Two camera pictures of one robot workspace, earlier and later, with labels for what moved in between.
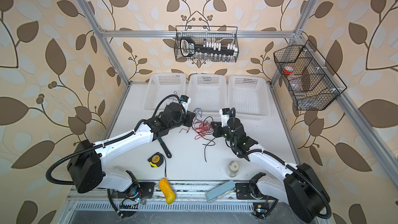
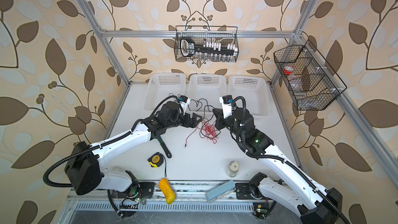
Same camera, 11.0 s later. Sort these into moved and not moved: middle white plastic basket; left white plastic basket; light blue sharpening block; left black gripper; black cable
Moved: black cable
Not moved: left white plastic basket; left black gripper; middle white plastic basket; light blue sharpening block
